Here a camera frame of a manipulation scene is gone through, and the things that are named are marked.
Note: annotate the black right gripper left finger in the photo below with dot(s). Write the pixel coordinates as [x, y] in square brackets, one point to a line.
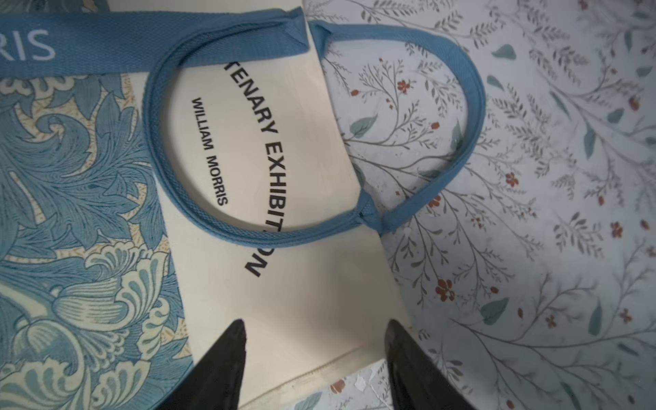
[215, 382]

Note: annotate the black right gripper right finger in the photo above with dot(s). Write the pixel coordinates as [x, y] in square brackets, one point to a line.
[415, 381]

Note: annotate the cream and blue canvas tote bag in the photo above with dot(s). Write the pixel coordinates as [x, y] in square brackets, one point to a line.
[164, 173]

